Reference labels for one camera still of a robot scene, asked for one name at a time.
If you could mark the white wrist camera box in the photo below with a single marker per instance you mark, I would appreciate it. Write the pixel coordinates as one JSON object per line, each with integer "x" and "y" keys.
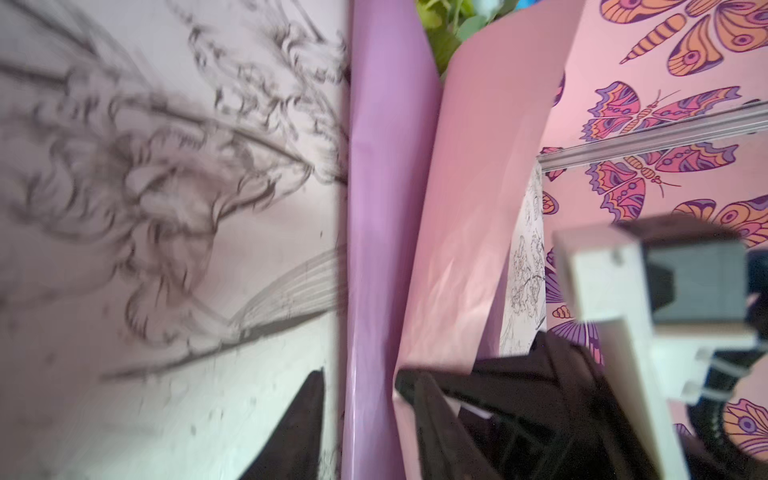
{"x": 669, "y": 298}

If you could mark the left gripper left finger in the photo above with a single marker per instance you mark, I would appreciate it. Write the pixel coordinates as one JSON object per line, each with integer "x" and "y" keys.
{"x": 293, "y": 449}

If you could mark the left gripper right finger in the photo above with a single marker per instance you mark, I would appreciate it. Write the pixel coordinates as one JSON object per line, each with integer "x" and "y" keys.
{"x": 446, "y": 450}

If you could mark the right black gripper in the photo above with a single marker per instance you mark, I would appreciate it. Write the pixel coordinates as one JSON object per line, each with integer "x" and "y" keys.
{"x": 557, "y": 414}

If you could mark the pink purple wrapping paper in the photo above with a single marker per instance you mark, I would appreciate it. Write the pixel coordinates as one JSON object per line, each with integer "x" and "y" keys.
{"x": 438, "y": 166}

